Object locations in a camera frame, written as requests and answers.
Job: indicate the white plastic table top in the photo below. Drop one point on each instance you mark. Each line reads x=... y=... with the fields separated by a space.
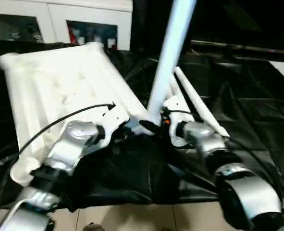
x=60 y=84

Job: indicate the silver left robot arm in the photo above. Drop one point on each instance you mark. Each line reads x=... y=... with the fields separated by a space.
x=67 y=149

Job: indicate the small white cup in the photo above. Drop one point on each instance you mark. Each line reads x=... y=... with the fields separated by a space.
x=111 y=43

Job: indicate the white blue carton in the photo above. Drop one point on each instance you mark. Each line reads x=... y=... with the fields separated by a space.
x=97 y=38

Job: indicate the black metal rod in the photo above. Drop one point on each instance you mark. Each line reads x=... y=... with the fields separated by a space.
x=240 y=47

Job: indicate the small white jar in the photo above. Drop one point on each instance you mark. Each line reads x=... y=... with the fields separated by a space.
x=81 y=39

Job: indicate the white glass-door cabinet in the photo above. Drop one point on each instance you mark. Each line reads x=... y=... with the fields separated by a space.
x=55 y=14

